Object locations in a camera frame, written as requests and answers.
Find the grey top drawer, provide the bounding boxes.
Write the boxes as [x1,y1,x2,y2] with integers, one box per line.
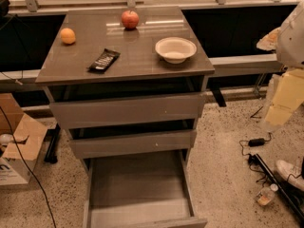
[50,93,203,129]

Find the orange fruit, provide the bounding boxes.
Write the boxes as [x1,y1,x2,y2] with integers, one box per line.
[60,28,76,45]

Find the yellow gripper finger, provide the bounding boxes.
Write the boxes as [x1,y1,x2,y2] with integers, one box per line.
[256,28,280,51]
[263,68,304,131]

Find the black floor cable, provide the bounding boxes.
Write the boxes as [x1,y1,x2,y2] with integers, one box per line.
[0,106,58,228]

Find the open cardboard box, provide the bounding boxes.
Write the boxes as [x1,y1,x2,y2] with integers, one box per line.
[0,93,48,185]

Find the red apple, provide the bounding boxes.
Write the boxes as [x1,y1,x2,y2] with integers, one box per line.
[121,10,139,29]

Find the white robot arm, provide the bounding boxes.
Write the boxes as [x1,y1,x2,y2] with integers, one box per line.
[256,1,304,133]

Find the grey open bottom drawer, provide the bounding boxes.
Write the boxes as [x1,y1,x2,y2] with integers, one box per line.
[83,150,207,228]

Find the white paper bowl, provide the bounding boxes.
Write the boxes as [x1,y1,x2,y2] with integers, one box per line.
[155,37,197,64]

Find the grey drawer cabinet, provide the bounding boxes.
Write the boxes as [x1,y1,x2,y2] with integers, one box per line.
[35,6,216,176]

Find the black metal floor bar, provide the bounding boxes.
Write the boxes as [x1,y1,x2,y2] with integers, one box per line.
[248,154,304,227]

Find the black table leg foot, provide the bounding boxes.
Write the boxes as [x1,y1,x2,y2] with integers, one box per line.
[44,124,61,163]

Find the white sneaker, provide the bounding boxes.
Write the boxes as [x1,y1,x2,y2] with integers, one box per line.
[275,160,304,191]

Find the black power adapter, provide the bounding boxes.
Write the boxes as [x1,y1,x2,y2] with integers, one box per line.
[248,138,265,147]

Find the grey middle drawer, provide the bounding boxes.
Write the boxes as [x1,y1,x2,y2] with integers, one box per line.
[70,129,197,159]

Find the plastic bottle on floor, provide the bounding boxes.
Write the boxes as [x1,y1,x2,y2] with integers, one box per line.
[256,183,278,206]

